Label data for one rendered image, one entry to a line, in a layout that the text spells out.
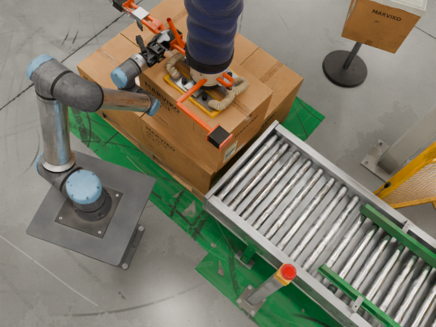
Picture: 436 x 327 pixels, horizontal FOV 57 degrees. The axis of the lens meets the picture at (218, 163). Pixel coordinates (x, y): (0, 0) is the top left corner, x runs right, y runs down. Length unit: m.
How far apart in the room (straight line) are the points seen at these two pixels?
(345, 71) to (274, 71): 1.03
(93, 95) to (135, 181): 0.79
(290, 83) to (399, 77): 1.40
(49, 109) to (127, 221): 0.75
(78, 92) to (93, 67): 1.39
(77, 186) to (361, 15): 2.12
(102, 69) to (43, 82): 1.34
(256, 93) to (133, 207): 0.87
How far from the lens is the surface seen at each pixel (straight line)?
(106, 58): 2.93
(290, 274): 1.82
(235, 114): 2.03
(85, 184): 1.93
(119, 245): 2.10
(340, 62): 3.83
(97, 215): 2.12
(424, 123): 2.89
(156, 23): 2.17
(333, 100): 3.59
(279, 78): 2.88
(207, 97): 2.01
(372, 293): 2.47
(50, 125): 1.74
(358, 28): 3.09
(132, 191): 2.19
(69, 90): 1.51
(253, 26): 3.92
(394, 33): 3.10
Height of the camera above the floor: 2.77
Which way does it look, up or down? 64 degrees down
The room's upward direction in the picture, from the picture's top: 11 degrees clockwise
